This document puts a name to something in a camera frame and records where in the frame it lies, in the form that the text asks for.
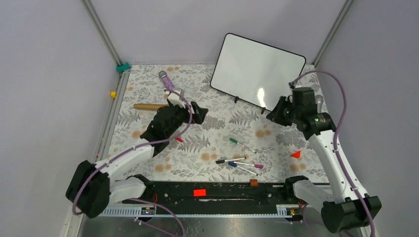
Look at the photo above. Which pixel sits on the gold toy microphone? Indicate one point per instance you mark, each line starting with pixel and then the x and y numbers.
pixel 149 107

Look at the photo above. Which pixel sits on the green cap whiteboard marker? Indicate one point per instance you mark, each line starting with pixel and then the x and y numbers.
pixel 243 145

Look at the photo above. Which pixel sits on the aluminium frame post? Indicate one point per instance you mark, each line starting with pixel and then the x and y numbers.
pixel 102 31
pixel 334 28

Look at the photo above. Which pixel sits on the blue cap whiteboard marker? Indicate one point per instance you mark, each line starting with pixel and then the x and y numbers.
pixel 242 168

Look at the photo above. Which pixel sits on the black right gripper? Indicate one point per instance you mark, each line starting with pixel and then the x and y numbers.
pixel 275 115

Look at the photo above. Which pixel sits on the black cap whiteboard marker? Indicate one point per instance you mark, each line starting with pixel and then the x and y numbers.
pixel 229 160

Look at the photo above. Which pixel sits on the left aluminium frame post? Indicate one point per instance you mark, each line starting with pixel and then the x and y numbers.
pixel 102 31

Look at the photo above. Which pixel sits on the floral table mat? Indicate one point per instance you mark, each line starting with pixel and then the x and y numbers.
pixel 194 158

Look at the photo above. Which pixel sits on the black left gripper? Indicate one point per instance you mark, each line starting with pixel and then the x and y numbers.
pixel 199 113

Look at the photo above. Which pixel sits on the orange red cone piece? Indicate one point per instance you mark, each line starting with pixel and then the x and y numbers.
pixel 296 155

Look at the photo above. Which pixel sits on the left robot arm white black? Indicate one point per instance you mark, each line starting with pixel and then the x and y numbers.
pixel 94 186

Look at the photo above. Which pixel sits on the red tape patch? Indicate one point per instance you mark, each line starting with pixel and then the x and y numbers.
pixel 199 193

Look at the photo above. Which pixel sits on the teal corner clip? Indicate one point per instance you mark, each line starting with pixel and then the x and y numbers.
pixel 124 67

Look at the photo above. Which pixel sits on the brown small block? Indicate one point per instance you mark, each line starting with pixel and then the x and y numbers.
pixel 253 182

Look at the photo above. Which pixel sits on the slotted cable duct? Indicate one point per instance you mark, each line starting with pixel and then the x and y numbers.
pixel 148 211

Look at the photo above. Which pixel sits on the silver toy microphone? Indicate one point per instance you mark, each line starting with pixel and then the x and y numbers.
pixel 319 100

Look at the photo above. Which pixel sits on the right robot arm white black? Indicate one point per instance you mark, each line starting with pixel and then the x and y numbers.
pixel 348 205

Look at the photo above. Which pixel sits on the white whiteboard black frame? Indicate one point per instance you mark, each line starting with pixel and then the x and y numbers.
pixel 255 72

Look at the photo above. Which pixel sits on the purple glitter toy microphone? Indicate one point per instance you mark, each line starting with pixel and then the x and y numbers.
pixel 167 83

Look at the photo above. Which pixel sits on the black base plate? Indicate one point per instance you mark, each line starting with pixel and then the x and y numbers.
pixel 239 196

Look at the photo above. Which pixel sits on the pink cap whiteboard marker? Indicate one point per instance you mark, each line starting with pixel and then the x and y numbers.
pixel 259 166

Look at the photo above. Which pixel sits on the right aluminium frame post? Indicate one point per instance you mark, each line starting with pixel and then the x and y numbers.
pixel 334 28

